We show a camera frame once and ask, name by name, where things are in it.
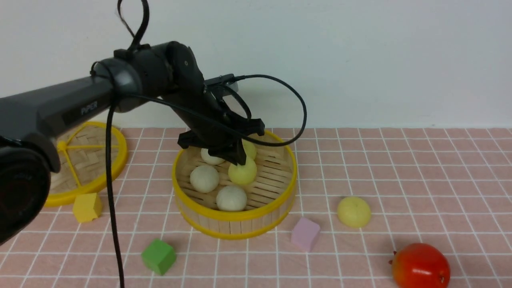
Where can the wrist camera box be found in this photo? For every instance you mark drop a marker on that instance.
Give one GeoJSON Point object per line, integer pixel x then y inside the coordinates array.
{"type": "Point", "coordinates": [216, 84]}

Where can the pink foam cube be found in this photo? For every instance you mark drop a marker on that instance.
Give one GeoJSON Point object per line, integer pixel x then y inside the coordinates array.
{"type": "Point", "coordinates": [305, 234]}

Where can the green foam cube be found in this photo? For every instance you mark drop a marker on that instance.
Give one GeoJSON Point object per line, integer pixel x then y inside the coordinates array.
{"type": "Point", "coordinates": [159, 256]}

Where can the yellow foam block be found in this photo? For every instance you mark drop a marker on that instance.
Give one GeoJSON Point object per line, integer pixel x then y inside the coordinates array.
{"type": "Point", "coordinates": [87, 207]}

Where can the white bun front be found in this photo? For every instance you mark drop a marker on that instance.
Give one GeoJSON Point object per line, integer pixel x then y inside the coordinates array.
{"type": "Point", "coordinates": [231, 198]}

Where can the bamboo steamer tray yellow rim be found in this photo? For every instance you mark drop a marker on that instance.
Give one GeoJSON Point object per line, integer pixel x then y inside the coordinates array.
{"type": "Point", "coordinates": [270, 197]}

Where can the woven steamer lid yellow rim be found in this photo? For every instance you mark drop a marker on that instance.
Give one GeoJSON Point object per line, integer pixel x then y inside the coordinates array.
{"type": "Point", "coordinates": [82, 156]}

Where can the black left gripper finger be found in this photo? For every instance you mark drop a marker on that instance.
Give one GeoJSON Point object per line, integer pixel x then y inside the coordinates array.
{"type": "Point", "coordinates": [237, 153]}
{"type": "Point", "coordinates": [221, 152]}

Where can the white pleated bun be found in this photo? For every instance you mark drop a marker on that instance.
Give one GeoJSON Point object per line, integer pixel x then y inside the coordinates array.
{"type": "Point", "coordinates": [211, 160]}

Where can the pink grid tablecloth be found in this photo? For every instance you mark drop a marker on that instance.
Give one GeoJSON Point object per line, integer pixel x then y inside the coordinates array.
{"type": "Point", "coordinates": [448, 188]}

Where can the yellow bun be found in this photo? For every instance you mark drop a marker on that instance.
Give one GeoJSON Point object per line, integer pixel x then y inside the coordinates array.
{"type": "Point", "coordinates": [354, 212]}
{"type": "Point", "coordinates": [249, 148]}
{"type": "Point", "coordinates": [243, 174]}

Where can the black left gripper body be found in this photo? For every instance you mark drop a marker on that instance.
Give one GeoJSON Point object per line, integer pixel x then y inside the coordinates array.
{"type": "Point", "coordinates": [206, 117]}

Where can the red pomegranate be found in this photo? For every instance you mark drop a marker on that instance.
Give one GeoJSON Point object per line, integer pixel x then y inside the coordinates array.
{"type": "Point", "coordinates": [420, 265]}

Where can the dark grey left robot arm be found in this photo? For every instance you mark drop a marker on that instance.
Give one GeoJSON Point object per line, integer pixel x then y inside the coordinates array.
{"type": "Point", "coordinates": [31, 121]}

